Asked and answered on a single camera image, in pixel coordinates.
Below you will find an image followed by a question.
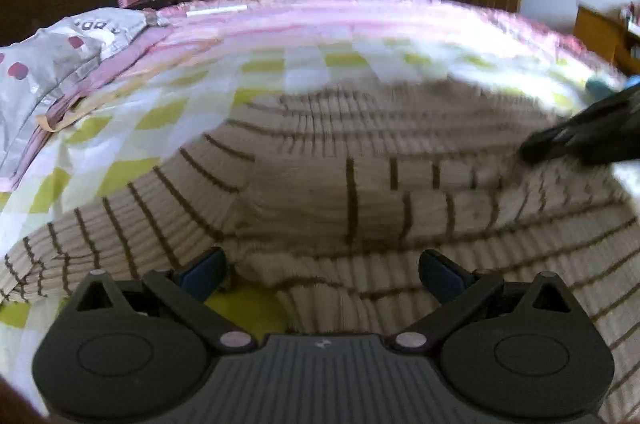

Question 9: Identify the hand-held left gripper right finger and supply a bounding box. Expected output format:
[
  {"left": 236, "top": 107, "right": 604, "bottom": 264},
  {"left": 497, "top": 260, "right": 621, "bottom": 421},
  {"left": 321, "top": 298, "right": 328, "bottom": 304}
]
[{"left": 392, "top": 249, "right": 577, "bottom": 352}]

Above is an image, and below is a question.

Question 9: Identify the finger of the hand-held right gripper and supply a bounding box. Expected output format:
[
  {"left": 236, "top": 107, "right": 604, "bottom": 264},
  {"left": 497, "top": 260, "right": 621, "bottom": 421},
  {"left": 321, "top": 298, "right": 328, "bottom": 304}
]
[{"left": 519, "top": 84, "right": 640, "bottom": 166}]

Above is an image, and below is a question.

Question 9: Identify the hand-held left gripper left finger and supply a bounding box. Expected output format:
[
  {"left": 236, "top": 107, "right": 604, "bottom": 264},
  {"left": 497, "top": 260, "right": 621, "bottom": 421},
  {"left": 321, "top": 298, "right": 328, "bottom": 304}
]
[{"left": 69, "top": 246, "right": 255, "bottom": 352}]

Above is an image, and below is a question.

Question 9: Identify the beige brown-striped knit sweater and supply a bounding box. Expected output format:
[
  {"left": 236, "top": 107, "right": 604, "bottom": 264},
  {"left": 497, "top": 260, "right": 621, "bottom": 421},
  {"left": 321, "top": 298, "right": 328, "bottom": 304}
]
[{"left": 0, "top": 81, "right": 640, "bottom": 424}]

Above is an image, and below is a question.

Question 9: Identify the teal cloth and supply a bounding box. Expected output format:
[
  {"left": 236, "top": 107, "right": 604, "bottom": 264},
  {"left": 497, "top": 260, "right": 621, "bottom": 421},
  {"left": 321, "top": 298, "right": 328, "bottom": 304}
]
[{"left": 586, "top": 78, "right": 623, "bottom": 99}]

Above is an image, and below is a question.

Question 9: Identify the wooden cabinet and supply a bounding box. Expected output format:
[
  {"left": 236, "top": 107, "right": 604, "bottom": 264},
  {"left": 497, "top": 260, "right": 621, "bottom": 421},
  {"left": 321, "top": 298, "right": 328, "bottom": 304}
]
[{"left": 573, "top": 3, "right": 640, "bottom": 76}]

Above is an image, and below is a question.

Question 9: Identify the green white checkered bed sheet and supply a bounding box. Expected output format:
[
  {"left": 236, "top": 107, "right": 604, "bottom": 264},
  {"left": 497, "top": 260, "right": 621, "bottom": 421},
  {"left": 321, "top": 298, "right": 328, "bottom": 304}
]
[{"left": 0, "top": 36, "right": 640, "bottom": 400}]

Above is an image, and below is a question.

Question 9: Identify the long wooden stick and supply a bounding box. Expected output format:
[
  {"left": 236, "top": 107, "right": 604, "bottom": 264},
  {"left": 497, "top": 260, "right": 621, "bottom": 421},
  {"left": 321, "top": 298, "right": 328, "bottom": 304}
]
[{"left": 36, "top": 101, "right": 90, "bottom": 134}]

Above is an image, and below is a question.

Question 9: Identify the grey pillow with red dots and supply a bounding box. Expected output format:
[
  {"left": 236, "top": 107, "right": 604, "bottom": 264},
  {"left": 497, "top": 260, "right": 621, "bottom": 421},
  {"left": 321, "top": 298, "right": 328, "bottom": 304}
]
[
  {"left": 0, "top": 24, "right": 173, "bottom": 194},
  {"left": 0, "top": 28, "right": 110, "bottom": 181}
]

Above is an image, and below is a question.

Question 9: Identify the grey lettered pillow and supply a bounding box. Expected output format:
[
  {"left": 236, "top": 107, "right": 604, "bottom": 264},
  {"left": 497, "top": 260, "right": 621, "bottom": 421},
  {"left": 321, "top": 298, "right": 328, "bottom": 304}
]
[{"left": 64, "top": 7, "right": 149, "bottom": 57}]

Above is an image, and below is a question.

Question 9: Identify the white book on bed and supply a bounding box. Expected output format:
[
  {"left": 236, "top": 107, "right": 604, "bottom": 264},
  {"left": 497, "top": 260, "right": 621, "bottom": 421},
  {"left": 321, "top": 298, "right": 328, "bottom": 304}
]
[{"left": 185, "top": 5, "right": 249, "bottom": 18}]

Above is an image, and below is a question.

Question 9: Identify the pink striped blanket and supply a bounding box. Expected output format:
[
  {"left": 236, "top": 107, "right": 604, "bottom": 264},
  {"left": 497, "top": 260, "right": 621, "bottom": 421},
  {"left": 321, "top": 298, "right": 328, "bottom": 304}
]
[{"left": 50, "top": 0, "right": 601, "bottom": 72}]

